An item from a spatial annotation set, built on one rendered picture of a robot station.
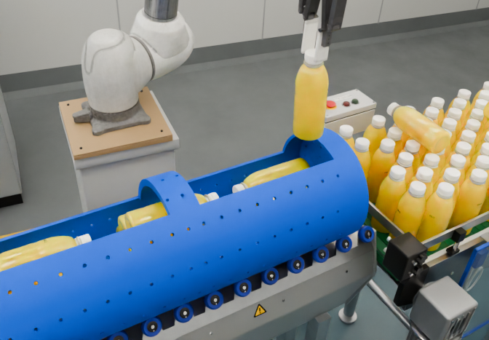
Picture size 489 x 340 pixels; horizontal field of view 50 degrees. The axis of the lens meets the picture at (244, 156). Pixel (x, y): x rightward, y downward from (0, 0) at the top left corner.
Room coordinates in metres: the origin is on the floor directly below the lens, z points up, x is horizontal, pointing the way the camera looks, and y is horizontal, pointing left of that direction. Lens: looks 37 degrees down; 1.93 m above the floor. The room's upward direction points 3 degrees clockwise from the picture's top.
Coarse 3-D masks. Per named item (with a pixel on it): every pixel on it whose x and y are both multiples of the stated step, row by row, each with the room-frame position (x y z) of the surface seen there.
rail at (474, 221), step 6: (480, 216) 1.06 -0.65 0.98; (486, 216) 1.07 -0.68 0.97; (468, 222) 1.03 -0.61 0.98; (474, 222) 1.05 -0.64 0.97; (480, 222) 1.06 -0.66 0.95; (456, 228) 1.01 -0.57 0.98; (468, 228) 1.04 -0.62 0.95; (438, 234) 0.98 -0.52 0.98; (444, 234) 0.98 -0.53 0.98; (450, 234) 1.00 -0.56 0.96; (426, 240) 0.96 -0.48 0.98; (432, 240) 0.96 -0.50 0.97; (438, 240) 0.98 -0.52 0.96; (426, 246) 0.95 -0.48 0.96
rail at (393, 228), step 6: (372, 204) 1.09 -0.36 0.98; (372, 210) 1.08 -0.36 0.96; (378, 210) 1.06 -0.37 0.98; (378, 216) 1.05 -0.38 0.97; (384, 216) 1.04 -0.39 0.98; (384, 222) 1.03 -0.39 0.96; (390, 222) 1.02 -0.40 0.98; (390, 228) 1.01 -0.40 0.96; (396, 228) 1.00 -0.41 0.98; (396, 234) 0.99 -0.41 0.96
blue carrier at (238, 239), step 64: (192, 192) 0.80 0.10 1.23; (256, 192) 0.83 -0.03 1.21; (320, 192) 0.88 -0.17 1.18; (64, 256) 0.63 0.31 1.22; (128, 256) 0.66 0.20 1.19; (192, 256) 0.70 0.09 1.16; (256, 256) 0.76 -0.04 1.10; (0, 320) 0.52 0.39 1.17; (64, 320) 0.55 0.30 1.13; (128, 320) 0.61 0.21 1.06
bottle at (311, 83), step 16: (304, 64) 0.98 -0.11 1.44; (320, 64) 0.97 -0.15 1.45; (304, 80) 0.96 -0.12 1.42; (320, 80) 0.96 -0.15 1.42; (304, 96) 0.96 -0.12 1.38; (320, 96) 0.96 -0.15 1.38; (304, 112) 0.96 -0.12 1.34; (320, 112) 0.96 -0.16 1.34; (304, 128) 0.96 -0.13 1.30; (320, 128) 0.97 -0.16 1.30
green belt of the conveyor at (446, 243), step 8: (368, 216) 1.12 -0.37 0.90; (368, 224) 1.09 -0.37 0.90; (480, 224) 1.12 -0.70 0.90; (488, 224) 1.12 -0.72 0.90; (376, 232) 1.06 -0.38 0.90; (472, 232) 1.08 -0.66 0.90; (376, 240) 1.03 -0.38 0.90; (384, 240) 1.03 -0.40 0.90; (448, 240) 1.04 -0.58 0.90; (440, 248) 1.01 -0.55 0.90; (376, 256) 1.00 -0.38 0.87
